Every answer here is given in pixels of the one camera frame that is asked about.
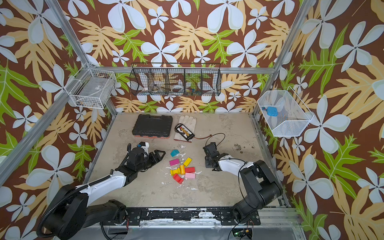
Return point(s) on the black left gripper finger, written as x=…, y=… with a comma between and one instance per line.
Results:
x=158, y=156
x=144, y=170

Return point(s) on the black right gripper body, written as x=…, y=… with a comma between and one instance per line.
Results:
x=211, y=154

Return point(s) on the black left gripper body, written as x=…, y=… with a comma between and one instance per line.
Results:
x=145, y=165

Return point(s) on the red rectangular wood block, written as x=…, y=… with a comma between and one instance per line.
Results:
x=190, y=170

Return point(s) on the pink wood block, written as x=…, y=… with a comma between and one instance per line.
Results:
x=190, y=176

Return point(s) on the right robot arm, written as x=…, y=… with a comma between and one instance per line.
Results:
x=261, y=185

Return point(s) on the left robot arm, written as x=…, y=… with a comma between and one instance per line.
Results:
x=73, y=207

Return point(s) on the magenta wood block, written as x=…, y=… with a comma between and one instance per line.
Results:
x=174, y=162

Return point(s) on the teal wood block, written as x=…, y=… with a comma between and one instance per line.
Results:
x=175, y=153

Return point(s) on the yellow rectangular wood block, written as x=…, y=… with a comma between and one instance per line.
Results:
x=187, y=162

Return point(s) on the red arch wood block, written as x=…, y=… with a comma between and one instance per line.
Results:
x=178, y=179

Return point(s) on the orange cylinder wood block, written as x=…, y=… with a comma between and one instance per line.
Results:
x=182, y=169

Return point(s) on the black plastic tool case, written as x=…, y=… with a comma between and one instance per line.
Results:
x=153, y=126

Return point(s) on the white work glove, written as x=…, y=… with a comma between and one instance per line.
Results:
x=189, y=122

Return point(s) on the white tape roll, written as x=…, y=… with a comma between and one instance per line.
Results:
x=177, y=89

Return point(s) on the blue object in basket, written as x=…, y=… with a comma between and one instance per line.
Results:
x=270, y=111

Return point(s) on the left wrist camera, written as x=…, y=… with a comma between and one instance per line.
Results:
x=144, y=145

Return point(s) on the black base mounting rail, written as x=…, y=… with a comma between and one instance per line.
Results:
x=224, y=216

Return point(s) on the black wire basket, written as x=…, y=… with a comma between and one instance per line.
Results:
x=198, y=79

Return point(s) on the aluminium frame rail right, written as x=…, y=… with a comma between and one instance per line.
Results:
x=268, y=159

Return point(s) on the aluminium frame rail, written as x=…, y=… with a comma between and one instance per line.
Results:
x=268, y=159
x=12, y=161

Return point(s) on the white wire basket left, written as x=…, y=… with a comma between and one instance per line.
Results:
x=91, y=87

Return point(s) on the white wire basket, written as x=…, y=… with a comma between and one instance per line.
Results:
x=91, y=87
x=294, y=115

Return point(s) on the white wire basket right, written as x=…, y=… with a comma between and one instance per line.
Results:
x=294, y=115

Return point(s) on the aluminium frame rail left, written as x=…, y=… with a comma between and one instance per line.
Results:
x=12, y=161

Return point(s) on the aluminium frame post left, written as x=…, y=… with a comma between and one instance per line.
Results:
x=74, y=42

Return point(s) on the aluminium frame post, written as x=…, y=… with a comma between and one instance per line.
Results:
x=74, y=42
x=287, y=18

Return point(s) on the aluminium frame post right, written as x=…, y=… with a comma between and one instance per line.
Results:
x=287, y=18

